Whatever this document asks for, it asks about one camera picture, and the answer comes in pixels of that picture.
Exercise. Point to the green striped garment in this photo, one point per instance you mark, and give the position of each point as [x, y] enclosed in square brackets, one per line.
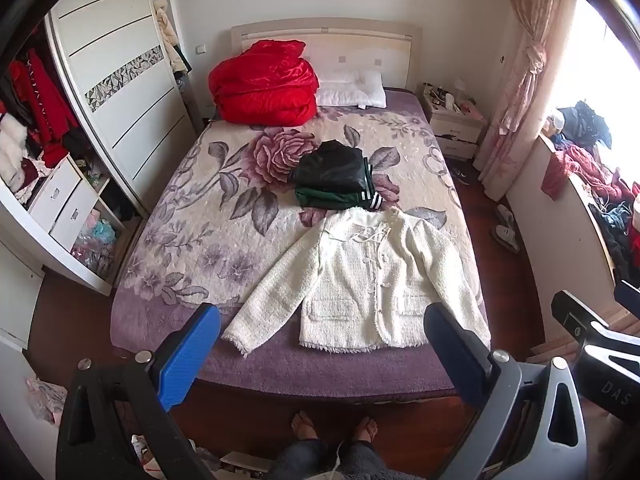
[325, 199]

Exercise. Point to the dark shoe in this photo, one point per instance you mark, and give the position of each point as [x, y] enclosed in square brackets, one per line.
[461, 176]

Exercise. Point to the pile of small toiletries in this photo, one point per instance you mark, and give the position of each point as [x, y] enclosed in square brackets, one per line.
[445, 97]

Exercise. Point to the person's left foot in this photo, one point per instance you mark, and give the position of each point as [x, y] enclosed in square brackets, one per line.
[304, 427]

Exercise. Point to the pink cloth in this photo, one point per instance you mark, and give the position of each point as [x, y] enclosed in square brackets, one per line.
[46, 400]

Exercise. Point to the person's dark trousers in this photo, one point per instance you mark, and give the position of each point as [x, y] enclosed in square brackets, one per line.
[320, 462]

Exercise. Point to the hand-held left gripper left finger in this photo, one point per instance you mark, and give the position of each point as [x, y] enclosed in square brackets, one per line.
[187, 355]

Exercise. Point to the cream hanging garment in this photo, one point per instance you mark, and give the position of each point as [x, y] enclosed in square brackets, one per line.
[170, 35]

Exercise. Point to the white wardrobe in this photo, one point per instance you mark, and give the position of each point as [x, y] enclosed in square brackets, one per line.
[60, 195]

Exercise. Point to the white wardrobe drawer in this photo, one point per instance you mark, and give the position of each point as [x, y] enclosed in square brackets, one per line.
[75, 215]
[52, 190]

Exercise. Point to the white pillow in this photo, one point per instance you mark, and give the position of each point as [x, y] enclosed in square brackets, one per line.
[352, 91]

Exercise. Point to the red quilt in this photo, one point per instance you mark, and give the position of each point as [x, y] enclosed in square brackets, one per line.
[262, 85]

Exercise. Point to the white tweed jacket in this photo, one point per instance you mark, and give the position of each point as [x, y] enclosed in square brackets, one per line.
[360, 280]

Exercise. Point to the pastel clothes pile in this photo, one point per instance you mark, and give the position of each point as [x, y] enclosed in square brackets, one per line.
[95, 240]

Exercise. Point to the person's right foot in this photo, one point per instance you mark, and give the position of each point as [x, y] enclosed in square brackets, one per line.
[364, 429]

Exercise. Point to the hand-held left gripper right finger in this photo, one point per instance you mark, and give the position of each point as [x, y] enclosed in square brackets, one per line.
[457, 355]

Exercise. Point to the person's foot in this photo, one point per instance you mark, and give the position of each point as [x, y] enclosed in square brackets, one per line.
[304, 427]
[364, 429]

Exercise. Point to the red knitted garment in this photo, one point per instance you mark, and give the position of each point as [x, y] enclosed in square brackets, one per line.
[575, 167]

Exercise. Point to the white sliding wardrobe door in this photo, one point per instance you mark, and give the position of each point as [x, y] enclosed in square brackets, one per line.
[120, 75]

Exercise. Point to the pink patterned curtain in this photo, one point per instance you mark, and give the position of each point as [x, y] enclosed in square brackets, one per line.
[525, 80]

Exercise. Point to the white nightstand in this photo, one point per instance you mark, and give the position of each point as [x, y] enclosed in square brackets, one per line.
[457, 127]

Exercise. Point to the dark blue garment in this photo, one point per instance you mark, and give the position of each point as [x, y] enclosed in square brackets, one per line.
[585, 122]

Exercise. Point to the red hanging coats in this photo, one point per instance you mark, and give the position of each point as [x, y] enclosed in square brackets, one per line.
[45, 105]

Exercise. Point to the black leather jacket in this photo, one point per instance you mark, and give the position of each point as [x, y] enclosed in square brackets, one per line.
[327, 167]

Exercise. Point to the white fur garment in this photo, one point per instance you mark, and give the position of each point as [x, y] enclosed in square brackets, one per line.
[11, 150]

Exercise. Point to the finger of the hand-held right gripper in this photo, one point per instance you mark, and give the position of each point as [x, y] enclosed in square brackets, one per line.
[575, 310]
[629, 291]

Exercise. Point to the mixed dark clothes pile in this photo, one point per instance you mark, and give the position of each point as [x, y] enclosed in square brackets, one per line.
[620, 225]

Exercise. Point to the purple floral blanket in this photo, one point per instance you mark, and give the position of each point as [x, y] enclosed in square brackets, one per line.
[210, 220]

